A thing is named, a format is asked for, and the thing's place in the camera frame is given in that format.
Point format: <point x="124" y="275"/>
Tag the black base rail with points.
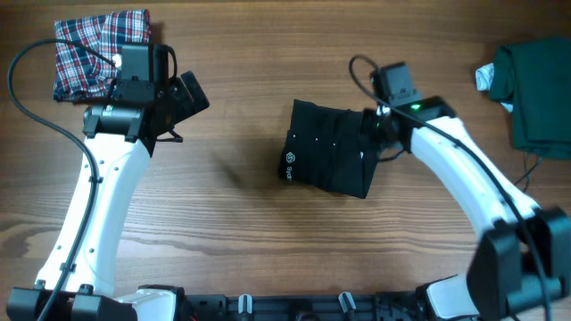
<point x="382" y="306"/>

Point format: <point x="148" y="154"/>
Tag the black garment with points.
<point x="331" y="149"/>

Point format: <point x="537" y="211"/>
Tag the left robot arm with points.
<point x="142" y="108"/>

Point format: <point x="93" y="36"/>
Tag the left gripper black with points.
<point x="178" y="92"/>

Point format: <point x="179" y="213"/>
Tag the plaid folded cloth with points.
<point x="81" y="75"/>

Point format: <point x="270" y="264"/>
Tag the dark green folded garment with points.
<point x="531" y="80"/>

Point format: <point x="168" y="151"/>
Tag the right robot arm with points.
<point x="522" y="260"/>

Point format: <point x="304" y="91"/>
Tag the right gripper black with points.
<point x="364" y="132"/>

